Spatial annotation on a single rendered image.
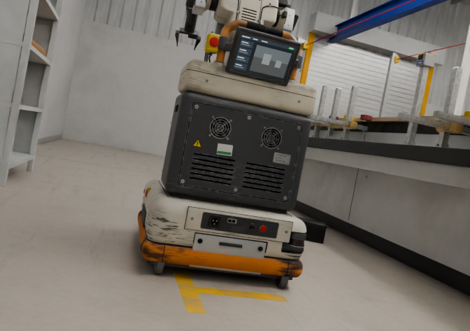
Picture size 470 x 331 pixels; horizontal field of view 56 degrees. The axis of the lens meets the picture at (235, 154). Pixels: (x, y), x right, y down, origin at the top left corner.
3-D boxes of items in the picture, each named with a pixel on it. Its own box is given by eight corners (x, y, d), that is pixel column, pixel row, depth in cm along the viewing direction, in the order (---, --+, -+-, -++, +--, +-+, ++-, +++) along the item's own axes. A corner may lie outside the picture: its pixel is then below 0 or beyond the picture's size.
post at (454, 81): (438, 159, 221) (457, 66, 220) (433, 159, 225) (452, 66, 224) (444, 161, 222) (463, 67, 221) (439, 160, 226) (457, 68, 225)
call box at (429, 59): (423, 66, 243) (426, 52, 243) (415, 67, 250) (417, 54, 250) (433, 68, 245) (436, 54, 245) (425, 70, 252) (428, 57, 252)
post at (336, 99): (326, 148, 342) (338, 87, 341) (324, 148, 346) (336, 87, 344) (330, 148, 343) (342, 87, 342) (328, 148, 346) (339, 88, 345)
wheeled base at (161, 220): (303, 284, 172) (315, 222, 171) (139, 266, 156) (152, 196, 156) (254, 240, 237) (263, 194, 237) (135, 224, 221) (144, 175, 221)
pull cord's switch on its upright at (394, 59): (375, 154, 470) (395, 52, 467) (370, 153, 479) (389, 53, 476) (381, 155, 472) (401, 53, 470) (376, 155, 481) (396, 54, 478)
